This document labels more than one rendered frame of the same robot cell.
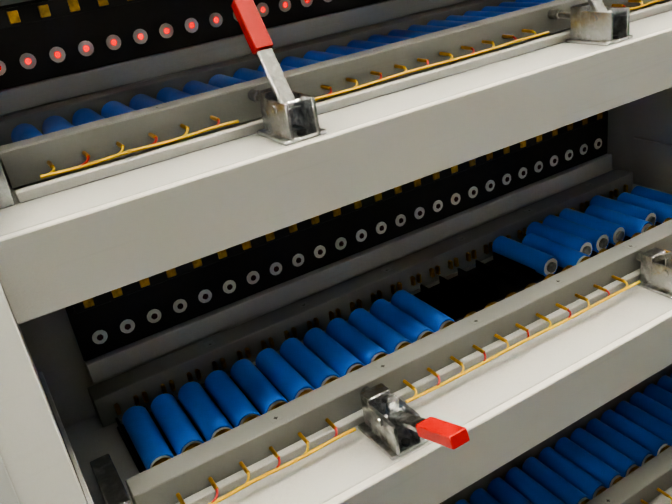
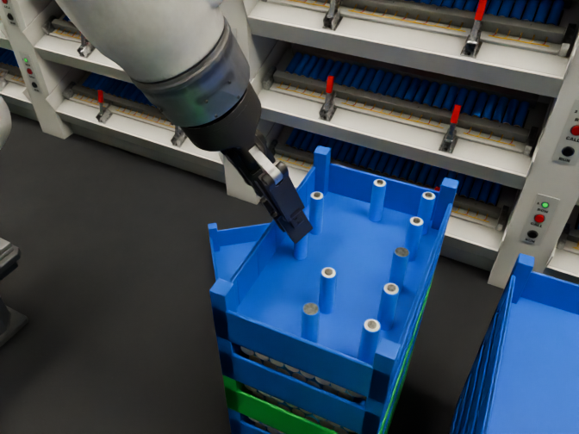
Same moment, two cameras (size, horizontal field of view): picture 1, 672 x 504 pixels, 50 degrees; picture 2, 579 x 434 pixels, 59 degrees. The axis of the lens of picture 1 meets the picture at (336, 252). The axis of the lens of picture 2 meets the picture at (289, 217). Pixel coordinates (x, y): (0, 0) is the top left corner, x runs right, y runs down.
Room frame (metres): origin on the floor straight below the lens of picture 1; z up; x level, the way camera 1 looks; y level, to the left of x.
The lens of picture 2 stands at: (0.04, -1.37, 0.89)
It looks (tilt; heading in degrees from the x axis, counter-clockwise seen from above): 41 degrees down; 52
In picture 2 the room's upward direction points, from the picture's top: straight up
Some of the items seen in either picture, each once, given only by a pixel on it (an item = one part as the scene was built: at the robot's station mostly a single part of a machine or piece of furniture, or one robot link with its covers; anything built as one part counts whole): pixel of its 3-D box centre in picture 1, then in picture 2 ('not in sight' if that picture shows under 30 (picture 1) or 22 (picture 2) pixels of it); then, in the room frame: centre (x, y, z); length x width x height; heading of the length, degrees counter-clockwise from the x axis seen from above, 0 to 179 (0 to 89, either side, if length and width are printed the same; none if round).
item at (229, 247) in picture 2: not in sight; (261, 275); (0.47, -0.72, 0.04); 0.30 x 0.20 x 0.08; 64
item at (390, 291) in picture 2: not in sight; (388, 306); (0.35, -1.15, 0.44); 0.02 x 0.02 x 0.06
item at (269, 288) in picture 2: not in sight; (345, 252); (0.37, -1.06, 0.44); 0.30 x 0.20 x 0.08; 27
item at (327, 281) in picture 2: not in sight; (326, 290); (0.31, -1.09, 0.44); 0.02 x 0.02 x 0.06
